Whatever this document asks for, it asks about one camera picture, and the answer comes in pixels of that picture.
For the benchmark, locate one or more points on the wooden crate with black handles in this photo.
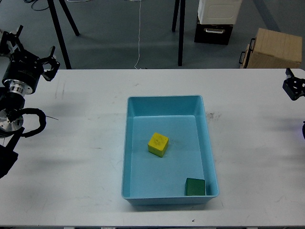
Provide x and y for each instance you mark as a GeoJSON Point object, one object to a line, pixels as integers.
{"type": "Point", "coordinates": [272, 50]}

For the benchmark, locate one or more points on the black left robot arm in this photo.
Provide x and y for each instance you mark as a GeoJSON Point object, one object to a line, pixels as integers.
{"type": "Point", "coordinates": [11, 125]}

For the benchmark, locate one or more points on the yellow wooden cube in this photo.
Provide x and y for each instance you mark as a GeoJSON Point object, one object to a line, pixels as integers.
{"type": "Point", "coordinates": [158, 144]}

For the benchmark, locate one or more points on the black slanted leg center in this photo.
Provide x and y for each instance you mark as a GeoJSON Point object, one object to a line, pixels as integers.
{"type": "Point", "coordinates": [175, 15]}

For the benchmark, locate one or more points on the black storage box with handle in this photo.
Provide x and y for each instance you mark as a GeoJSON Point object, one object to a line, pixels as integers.
{"type": "Point", "coordinates": [213, 33]}

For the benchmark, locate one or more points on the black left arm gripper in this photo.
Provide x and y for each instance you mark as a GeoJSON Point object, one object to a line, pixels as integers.
{"type": "Point", "coordinates": [25, 67]}

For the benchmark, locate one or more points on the black slanted table leg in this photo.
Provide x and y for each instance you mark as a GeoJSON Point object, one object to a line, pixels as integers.
{"type": "Point", "coordinates": [69, 17]}

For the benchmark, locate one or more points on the light blue plastic bin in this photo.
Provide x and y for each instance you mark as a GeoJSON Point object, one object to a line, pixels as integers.
{"type": "Point", "coordinates": [151, 180]}

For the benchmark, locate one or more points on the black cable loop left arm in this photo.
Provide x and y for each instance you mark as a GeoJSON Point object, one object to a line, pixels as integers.
{"type": "Point", "coordinates": [35, 121]}

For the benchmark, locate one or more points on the green wooden cube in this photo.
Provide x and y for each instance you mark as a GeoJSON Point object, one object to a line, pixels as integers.
{"type": "Point", "coordinates": [194, 187]}

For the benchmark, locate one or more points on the black table leg far left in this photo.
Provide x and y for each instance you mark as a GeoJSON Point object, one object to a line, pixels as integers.
{"type": "Point", "coordinates": [59, 33]}

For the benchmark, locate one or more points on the black table leg center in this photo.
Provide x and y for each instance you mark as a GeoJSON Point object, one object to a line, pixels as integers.
{"type": "Point", "coordinates": [181, 32]}

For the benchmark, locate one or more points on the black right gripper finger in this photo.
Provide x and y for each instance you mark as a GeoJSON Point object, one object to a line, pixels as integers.
{"type": "Point", "coordinates": [293, 86]}

